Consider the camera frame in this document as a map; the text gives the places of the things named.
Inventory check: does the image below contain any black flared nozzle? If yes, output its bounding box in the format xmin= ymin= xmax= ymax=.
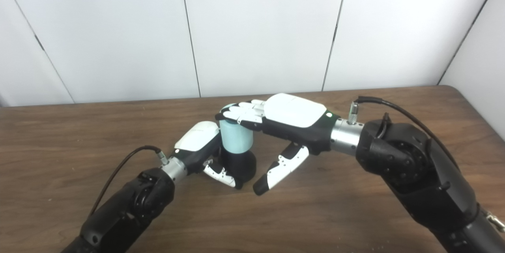
xmin=218 ymin=148 xmax=257 ymax=189

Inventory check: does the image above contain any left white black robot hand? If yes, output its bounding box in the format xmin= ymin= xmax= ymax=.
xmin=170 ymin=121 xmax=243 ymax=189

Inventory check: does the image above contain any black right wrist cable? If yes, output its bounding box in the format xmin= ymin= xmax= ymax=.
xmin=347 ymin=96 xmax=460 ymax=171

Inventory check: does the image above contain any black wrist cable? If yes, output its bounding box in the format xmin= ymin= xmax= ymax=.
xmin=347 ymin=96 xmax=460 ymax=171
xmin=89 ymin=145 xmax=170 ymax=216

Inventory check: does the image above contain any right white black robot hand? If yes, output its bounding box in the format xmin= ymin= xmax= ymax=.
xmin=215 ymin=93 xmax=340 ymax=196

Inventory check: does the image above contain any light-blue hose piece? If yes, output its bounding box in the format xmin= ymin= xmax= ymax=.
xmin=219 ymin=104 xmax=254 ymax=154

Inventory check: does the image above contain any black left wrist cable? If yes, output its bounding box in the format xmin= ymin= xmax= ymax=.
xmin=89 ymin=145 xmax=170 ymax=216

